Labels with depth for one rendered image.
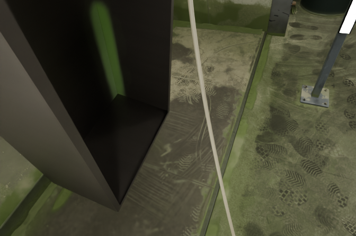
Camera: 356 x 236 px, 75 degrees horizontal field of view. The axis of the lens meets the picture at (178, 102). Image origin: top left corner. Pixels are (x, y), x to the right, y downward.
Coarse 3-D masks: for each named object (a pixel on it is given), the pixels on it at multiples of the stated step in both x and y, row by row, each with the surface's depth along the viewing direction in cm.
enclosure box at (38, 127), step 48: (0, 0) 27; (48, 0) 75; (96, 0) 96; (144, 0) 88; (0, 48) 31; (48, 48) 81; (96, 48) 108; (144, 48) 107; (0, 96) 46; (48, 96) 40; (96, 96) 122; (144, 96) 136; (48, 144) 60; (96, 144) 123; (144, 144) 124; (96, 192) 86
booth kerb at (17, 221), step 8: (40, 176) 155; (40, 184) 155; (48, 184) 161; (32, 192) 151; (40, 192) 156; (24, 200) 147; (32, 200) 152; (16, 208) 143; (24, 208) 148; (8, 216) 139; (16, 216) 144; (24, 216) 149; (8, 224) 140; (16, 224) 145; (0, 232) 136; (8, 232) 141
